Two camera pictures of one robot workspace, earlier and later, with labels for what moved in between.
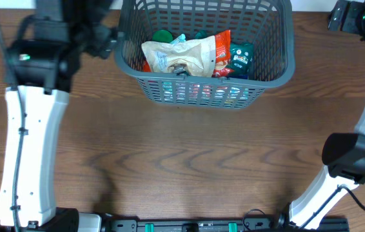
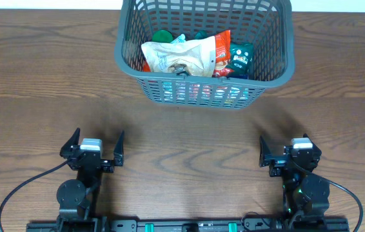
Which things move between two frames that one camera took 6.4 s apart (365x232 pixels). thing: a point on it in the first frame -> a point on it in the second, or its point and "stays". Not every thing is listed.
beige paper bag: x=196 y=57 stays
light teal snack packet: x=181 y=38 stays
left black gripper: x=100 y=40 -> x=108 y=166
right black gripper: x=338 y=17 -> x=289 y=161
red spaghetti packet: x=223 y=48 stays
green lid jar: x=162 y=35 stays
